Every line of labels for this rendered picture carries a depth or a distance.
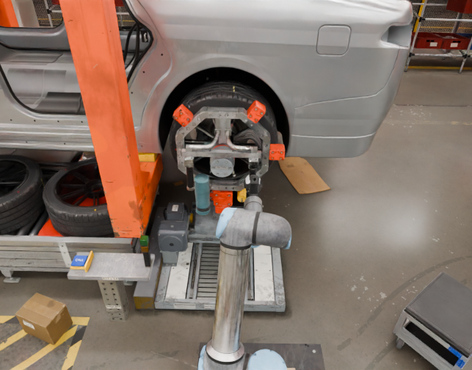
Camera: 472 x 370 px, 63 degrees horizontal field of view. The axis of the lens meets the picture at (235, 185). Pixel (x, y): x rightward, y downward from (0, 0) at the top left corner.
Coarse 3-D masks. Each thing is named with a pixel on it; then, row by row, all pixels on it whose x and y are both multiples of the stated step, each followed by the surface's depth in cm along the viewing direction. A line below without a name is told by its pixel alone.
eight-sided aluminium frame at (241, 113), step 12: (204, 108) 212; (216, 108) 213; (228, 108) 213; (240, 108) 213; (192, 120) 213; (180, 132) 217; (264, 132) 217; (180, 144) 222; (264, 144) 221; (180, 156) 228; (264, 156) 226; (180, 168) 232; (264, 168) 231; (216, 180) 244; (228, 180) 244; (240, 180) 242
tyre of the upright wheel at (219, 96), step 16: (192, 96) 224; (208, 96) 214; (224, 96) 213; (240, 96) 215; (256, 96) 226; (192, 112) 219; (272, 112) 237; (176, 128) 225; (272, 128) 225; (176, 160) 239; (272, 160) 238
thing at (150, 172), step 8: (160, 160) 259; (144, 168) 242; (152, 168) 242; (160, 168) 260; (144, 176) 224; (152, 176) 236; (160, 176) 260; (144, 184) 224; (152, 184) 236; (152, 192) 237; (152, 200) 237
